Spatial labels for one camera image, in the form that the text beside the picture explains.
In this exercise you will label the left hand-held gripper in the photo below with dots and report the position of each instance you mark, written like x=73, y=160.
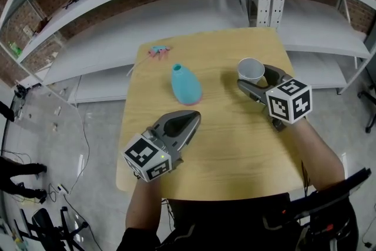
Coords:
x=144, y=155

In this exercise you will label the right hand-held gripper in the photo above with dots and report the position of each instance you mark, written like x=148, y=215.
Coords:
x=289, y=105

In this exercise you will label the teal plastic vase bottle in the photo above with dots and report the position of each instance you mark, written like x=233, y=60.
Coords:
x=185, y=85

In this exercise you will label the person's right forearm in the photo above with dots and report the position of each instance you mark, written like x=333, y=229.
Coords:
x=320, y=161

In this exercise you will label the person's left forearm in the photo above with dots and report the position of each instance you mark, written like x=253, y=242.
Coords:
x=144, y=205

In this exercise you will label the pink and teal toy with string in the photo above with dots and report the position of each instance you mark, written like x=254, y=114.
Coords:
x=157, y=51

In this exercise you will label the green plastic bottle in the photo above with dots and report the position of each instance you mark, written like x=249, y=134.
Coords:
x=14, y=49

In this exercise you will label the person's black clothing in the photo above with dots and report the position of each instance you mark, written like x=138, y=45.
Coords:
x=229, y=223

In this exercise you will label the white power strip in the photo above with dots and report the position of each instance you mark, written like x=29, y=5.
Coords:
x=63, y=188

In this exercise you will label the black body-worn equipment pack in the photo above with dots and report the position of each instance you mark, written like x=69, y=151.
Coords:
x=337, y=191

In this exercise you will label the black mesh office chair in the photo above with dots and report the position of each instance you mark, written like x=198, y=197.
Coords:
x=44, y=220

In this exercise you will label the small white box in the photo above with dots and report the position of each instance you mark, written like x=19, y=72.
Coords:
x=26, y=31

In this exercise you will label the wooden table with black pedestal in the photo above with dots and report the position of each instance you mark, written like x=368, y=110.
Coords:
x=235, y=141

